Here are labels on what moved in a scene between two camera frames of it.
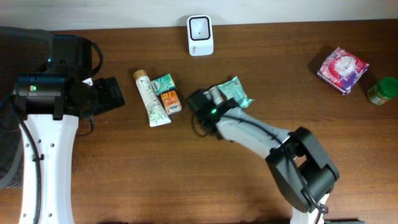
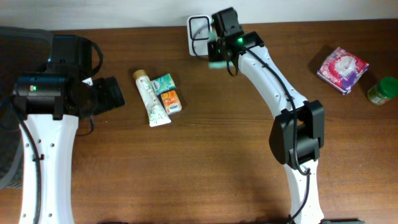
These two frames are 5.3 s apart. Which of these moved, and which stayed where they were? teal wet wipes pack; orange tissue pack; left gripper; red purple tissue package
Moved: teal wet wipes pack
Stayed: left gripper; orange tissue pack; red purple tissue package
